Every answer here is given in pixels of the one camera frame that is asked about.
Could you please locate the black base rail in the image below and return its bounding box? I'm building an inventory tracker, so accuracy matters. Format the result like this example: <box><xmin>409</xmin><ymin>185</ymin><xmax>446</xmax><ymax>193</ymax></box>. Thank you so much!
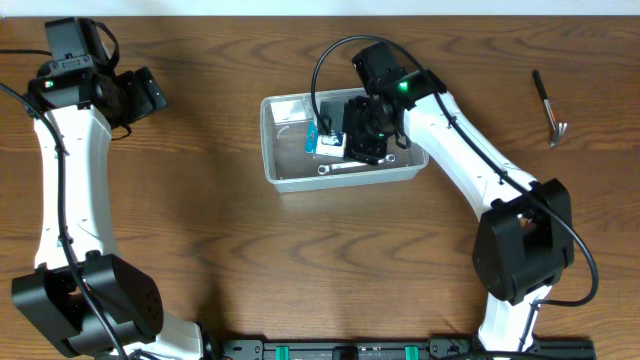
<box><xmin>220</xmin><ymin>337</ymin><xmax>597</xmax><ymax>360</ymax></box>

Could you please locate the silver combination wrench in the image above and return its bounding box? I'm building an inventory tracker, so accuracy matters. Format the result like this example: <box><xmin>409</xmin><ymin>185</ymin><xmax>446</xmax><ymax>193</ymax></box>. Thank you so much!
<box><xmin>317</xmin><ymin>154</ymin><xmax>396</xmax><ymax>175</ymax></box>

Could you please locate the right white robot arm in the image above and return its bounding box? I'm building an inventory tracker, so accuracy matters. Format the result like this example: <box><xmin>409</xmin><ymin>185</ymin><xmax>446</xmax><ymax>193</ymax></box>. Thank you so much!
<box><xmin>344</xmin><ymin>92</ymin><xmax>574</xmax><ymax>352</ymax></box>

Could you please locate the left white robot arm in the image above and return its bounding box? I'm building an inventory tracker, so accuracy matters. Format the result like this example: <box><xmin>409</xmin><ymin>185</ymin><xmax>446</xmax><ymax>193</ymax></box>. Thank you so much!
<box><xmin>12</xmin><ymin>67</ymin><xmax>207</xmax><ymax>359</ymax></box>

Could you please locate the small claw hammer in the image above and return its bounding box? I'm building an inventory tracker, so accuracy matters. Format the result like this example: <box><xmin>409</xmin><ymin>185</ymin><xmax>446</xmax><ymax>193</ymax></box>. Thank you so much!
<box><xmin>532</xmin><ymin>69</ymin><xmax>568</xmax><ymax>148</ymax></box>

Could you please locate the clear plastic container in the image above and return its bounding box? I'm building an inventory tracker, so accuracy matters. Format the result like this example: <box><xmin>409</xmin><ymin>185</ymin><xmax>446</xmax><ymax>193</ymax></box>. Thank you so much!
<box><xmin>260</xmin><ymin>93</ymin><xmax>429</xmax><ymax>193</ymax></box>

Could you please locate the blue white cardboard box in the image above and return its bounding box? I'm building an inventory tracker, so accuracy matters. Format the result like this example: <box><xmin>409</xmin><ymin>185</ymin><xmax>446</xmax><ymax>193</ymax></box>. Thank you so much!
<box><xmin>305</xmin><ymin>122</ymin><xmax>346</xmax><ymax>158</ymax></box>

